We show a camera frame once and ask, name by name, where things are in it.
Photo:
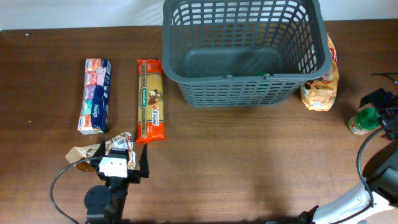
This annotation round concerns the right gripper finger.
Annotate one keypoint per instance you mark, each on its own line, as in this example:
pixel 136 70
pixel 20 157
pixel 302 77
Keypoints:
pixel 380 99
pixel 392 135

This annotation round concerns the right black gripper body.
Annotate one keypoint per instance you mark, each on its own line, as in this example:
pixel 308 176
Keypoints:
pixel 394 104

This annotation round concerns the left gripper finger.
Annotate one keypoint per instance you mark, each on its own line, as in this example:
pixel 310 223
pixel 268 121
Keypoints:
pixel 144 163
pixel 100 152

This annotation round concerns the green lid spice jar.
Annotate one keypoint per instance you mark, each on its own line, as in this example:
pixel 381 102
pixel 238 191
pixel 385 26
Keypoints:
pixel 364 122

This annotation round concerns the orange snack bag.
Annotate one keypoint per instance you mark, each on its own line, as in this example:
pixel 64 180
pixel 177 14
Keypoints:
pixel 320 94

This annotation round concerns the green lid pale jar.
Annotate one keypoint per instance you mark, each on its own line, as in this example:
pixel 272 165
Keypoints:
pixel 264 84

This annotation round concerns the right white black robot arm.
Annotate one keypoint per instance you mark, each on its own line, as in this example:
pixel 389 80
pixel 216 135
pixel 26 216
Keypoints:
pixel 377 190

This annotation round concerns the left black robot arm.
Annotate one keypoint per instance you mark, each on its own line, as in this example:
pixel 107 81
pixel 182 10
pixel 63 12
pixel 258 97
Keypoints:
pixel 105 203

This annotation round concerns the brown patterned snack pouch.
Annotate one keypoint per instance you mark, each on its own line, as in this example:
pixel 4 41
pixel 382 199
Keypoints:
pixel 122 141

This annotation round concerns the Kleenex tissue multipack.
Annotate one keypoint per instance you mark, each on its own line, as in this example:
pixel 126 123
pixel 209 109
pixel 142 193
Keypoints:
pixel 95 102

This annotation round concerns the San Remo spaghetti packet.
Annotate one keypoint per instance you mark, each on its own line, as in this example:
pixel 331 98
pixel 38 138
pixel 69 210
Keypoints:
pixel 150 126

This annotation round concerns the grey plastic basket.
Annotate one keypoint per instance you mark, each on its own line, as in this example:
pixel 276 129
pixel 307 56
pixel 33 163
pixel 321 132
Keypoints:
pixel 213 49

